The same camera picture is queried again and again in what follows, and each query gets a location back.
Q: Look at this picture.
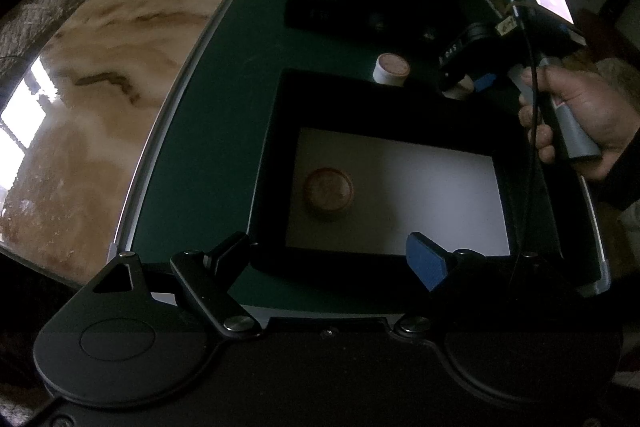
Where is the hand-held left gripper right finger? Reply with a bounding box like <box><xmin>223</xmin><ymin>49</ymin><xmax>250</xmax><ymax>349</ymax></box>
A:
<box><xmin>392</xmin><ymin>231</ymin><xmax>576</xmax><ymax>336</ymax></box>

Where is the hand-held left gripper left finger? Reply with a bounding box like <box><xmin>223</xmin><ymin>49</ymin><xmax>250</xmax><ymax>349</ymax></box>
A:
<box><xmin>75</xmin><ymin>232</ymin><xmax>263</xmax><ymax>338</ymax></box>

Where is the white jar with pink lid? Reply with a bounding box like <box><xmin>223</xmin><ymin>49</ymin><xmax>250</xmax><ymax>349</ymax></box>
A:
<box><xmin>371</xmin><ymin>53</ymin><xmax>410</xmax><ymax>86</ymax></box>

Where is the black box with white bottom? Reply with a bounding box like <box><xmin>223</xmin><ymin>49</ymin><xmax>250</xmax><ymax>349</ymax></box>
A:
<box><xmin>247</xmin><ymin>68</ymin><xmax>576</xmax><ymax>279</ymax></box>

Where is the round brown tin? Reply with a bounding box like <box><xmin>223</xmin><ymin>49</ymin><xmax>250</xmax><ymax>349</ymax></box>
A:
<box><xmin>303</xmin><ymin>167</ymin><xmax>357</xmax><ymax>221</ymax></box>

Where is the person's right hand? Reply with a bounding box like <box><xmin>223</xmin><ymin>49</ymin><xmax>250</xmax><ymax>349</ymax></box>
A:
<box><xmin>517</xmin><ymin>57</ymin><xmax>640</xmax><ymax>182</ymax></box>

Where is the green desk mat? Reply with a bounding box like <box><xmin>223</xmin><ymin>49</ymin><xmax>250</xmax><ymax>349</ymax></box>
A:
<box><xmin>107</xmin><ymin>0</ymin><xmax>613</xmax><ymax>308</ymax></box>

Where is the black cable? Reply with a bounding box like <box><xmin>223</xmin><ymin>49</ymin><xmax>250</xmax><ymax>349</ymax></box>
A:
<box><xmin>507</xmin><ymin>0</ymin><xmax>543</xmax><ymax>303</ymax></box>

